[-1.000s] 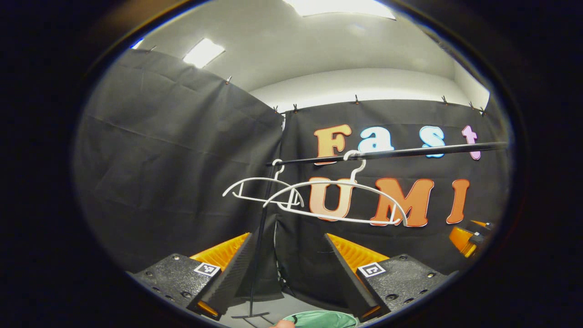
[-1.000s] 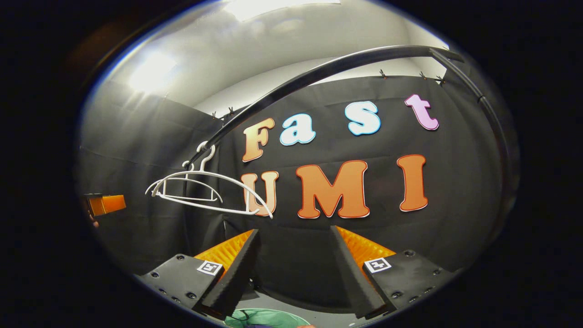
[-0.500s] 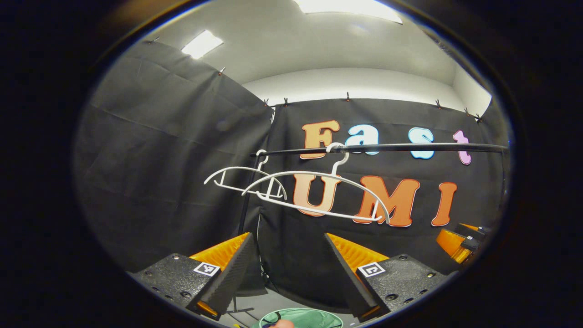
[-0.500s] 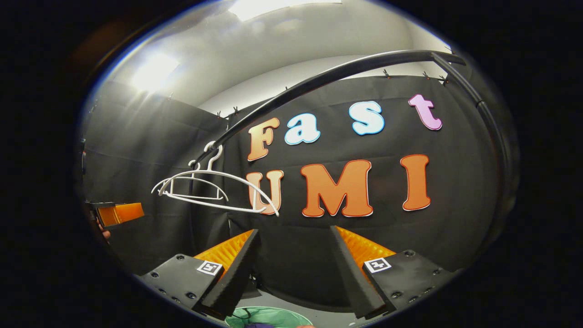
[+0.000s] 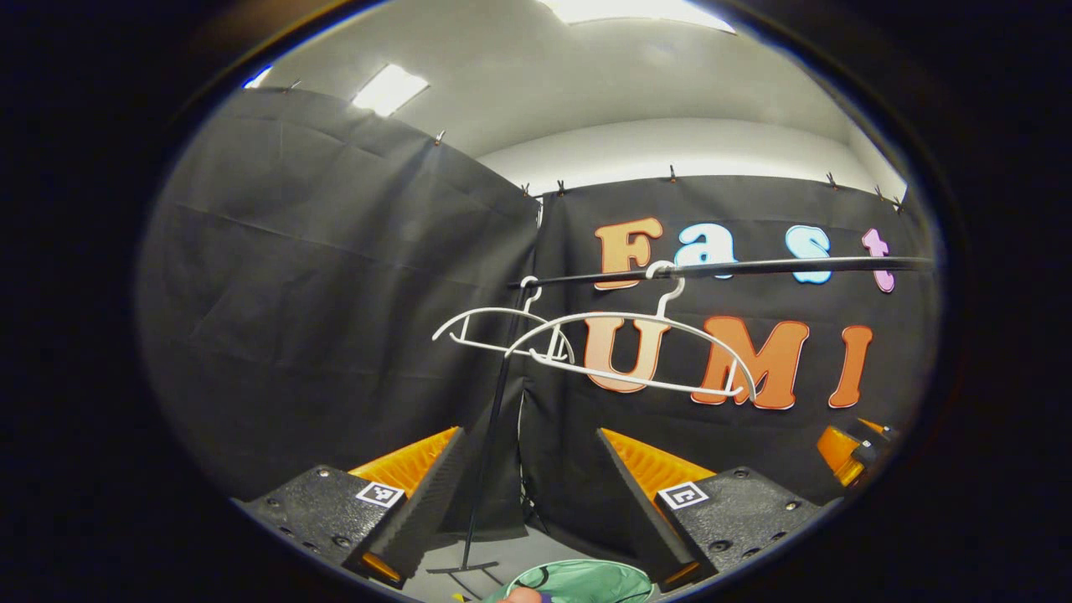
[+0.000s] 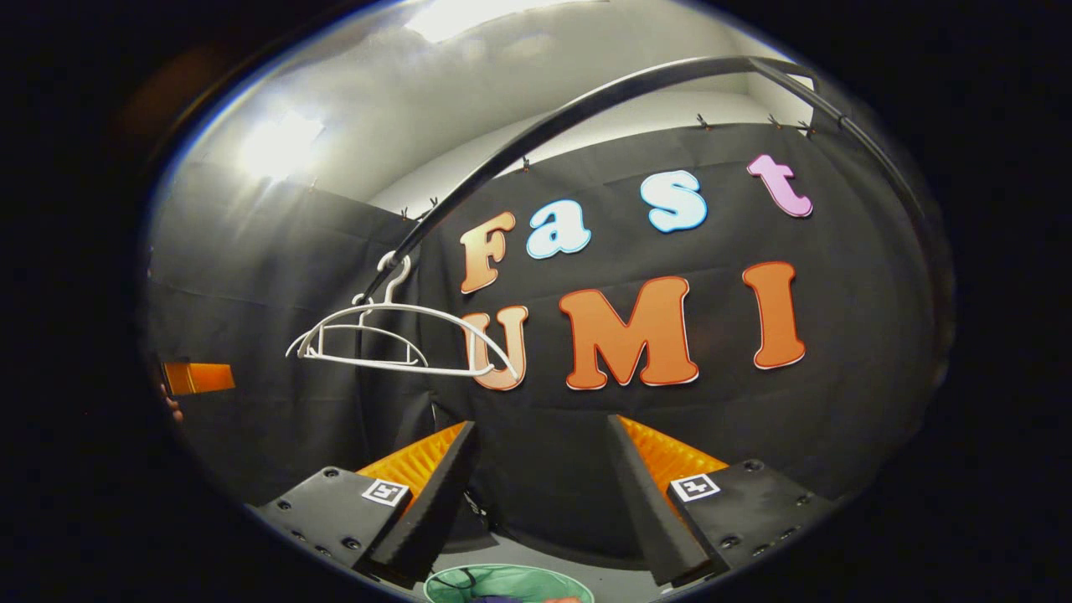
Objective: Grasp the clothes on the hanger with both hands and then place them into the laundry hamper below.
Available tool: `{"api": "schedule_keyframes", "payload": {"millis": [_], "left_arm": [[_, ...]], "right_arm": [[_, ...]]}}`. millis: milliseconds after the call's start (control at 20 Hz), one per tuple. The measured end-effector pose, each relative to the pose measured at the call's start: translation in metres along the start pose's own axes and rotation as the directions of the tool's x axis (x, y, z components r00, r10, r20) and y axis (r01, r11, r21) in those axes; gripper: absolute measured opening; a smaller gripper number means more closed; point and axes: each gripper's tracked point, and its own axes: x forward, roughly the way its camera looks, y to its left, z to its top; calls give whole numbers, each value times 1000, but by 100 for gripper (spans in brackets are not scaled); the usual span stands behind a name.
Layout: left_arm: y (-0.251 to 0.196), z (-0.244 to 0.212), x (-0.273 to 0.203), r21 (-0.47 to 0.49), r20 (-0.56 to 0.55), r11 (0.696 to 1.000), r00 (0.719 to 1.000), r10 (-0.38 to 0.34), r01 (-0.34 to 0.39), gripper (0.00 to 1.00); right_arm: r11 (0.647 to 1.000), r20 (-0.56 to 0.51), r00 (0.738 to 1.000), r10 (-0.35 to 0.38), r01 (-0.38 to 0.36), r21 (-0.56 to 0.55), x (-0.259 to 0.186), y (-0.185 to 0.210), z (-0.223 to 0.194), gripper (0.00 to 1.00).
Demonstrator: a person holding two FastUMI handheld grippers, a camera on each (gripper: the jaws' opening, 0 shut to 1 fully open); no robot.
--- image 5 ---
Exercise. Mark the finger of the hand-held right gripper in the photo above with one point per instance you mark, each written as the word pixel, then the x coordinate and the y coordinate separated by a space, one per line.
pixel 837 452

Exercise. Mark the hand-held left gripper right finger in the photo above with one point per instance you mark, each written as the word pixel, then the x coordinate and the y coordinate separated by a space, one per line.
pixel 649 519

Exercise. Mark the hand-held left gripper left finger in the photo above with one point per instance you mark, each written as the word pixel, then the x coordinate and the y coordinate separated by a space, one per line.
pixel 419 511

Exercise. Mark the green laundry hamper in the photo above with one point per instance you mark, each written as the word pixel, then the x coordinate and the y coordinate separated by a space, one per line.
pixel 586 582

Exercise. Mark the white plastic clothes hanger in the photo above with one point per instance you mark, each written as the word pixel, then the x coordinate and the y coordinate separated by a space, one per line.
pixel 494 310
pixel 628 317

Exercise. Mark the black clothes rack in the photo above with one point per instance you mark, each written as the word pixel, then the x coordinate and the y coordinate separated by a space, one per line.
pixel 754 267

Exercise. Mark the black backdrop cloth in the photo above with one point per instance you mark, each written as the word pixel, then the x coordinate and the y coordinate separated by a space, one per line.
pixel 754 452
pixel 335 293

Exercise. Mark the ceiling light panel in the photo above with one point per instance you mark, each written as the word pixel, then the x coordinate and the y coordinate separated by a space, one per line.
pixel 389 90
pixel 636 10

